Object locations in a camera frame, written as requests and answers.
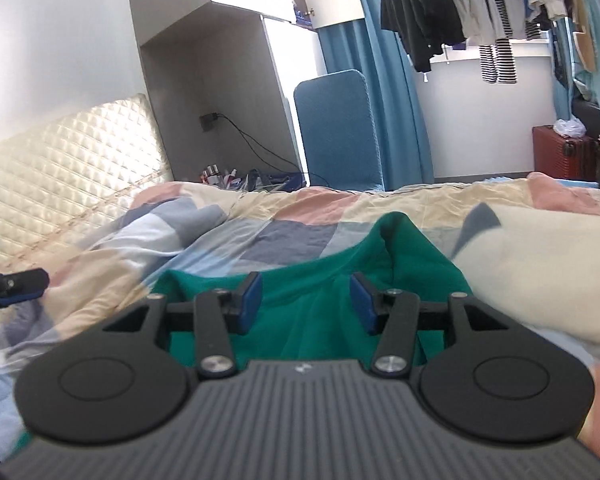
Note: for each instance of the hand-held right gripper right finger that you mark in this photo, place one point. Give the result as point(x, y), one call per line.
point(362, 305)

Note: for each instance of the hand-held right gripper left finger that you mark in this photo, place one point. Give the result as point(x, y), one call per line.
point(250, 302)

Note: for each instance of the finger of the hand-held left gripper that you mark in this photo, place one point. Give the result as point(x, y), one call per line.
point(27, 281)

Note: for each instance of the green sweatshirt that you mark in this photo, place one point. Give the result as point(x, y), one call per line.
point(300, 310)

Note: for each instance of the person in dark clothes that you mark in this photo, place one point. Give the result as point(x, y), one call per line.
point(420, 10)

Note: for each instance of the patchwork quilt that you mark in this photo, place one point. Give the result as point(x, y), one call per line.
point(300, 235)

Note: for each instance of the cream quilted headboard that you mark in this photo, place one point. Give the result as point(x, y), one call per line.
point(70, 170)

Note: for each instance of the group of small bottles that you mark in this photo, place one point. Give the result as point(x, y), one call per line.
point(215, 175)

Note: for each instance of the blue chair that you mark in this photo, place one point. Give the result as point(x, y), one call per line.
point(335, 130)

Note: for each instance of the blue curtain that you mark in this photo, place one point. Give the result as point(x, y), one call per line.
point(395, 110)

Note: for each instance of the red suitcase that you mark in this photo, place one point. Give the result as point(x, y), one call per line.
point(555, 155)

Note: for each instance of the clear plastic bag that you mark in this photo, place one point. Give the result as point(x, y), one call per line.
point(570, 127)

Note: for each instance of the striped hanging garment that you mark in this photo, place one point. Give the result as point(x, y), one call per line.
point(497, 62)

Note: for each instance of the grey hanging garment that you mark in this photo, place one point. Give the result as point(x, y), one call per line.
point(472, 10)

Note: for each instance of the wall socket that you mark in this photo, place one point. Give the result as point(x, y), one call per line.
point(209, 123)

